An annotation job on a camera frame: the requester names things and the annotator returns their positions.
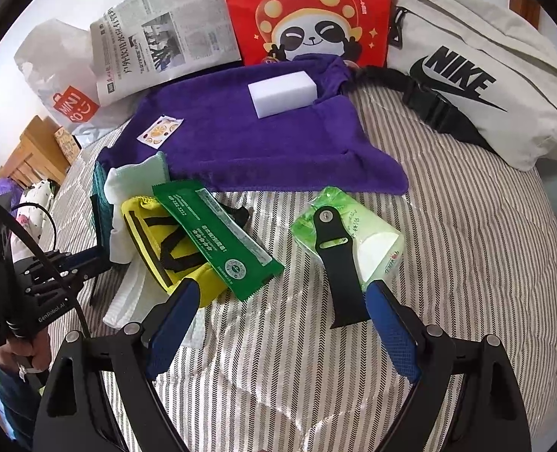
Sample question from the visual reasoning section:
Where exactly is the green tissue pack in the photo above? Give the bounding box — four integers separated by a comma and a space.
291, 187, 405, 292

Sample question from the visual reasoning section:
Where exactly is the teal knitted cloth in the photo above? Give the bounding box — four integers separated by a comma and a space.
92, 161, 113, 250

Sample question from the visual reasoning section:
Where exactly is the black watch strap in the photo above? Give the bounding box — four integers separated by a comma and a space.
311, 205, 372, 331

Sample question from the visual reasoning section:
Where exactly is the light green cloth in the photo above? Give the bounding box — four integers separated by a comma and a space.
104, 151, 170, 206

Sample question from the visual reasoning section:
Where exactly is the yellow black pouch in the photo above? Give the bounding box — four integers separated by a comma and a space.
121, 196, 230, 308

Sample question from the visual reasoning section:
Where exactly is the green wet wipe packet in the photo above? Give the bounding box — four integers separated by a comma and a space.
153, 180, 284, 301

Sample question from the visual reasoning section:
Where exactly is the person's left hand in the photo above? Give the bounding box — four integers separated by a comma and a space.
0, 328, 52, 374

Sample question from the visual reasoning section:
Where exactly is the striped bed quilt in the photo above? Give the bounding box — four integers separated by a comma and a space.
42, 81, 557, 452

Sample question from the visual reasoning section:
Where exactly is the wooden furniture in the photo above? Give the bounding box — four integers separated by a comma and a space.
0, 115, 70, 189

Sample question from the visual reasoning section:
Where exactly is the wooden sign board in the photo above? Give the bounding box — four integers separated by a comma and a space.
54, 127, 81, 165

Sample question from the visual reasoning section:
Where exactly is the white Miniso plastic bag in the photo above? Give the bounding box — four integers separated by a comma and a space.
14, 18, 139, 147

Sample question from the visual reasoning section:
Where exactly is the purple towel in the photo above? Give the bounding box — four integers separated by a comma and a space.
98, 54, 408, 196

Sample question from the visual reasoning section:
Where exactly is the beige Nike waist bag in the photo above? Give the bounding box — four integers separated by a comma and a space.
361, 0, 557, 170

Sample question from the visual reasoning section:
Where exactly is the white sponge block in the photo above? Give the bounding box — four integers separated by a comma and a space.
248, 72, 318, 118

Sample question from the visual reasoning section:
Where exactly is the folded newspaper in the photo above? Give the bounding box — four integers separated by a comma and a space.
90, 0, 241, 106

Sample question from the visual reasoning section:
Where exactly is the red panda paper bag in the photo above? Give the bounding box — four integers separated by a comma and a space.
226, 0, 391, 66

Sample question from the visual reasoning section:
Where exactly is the black cable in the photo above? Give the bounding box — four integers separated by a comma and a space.
0, 189, 92, 340

